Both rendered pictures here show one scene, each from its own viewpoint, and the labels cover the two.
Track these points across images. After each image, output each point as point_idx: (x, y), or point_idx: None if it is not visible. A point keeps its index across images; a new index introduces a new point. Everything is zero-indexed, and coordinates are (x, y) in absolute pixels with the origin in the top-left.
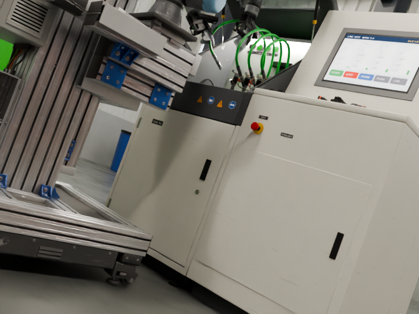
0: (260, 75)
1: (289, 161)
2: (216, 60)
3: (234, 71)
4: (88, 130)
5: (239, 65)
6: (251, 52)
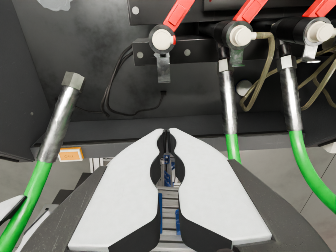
0: (320, 41)
1: None
2: (68, 126)
3: (170, 76)
4: (162, 182)
5: (235, 132)
6: (330, 190)
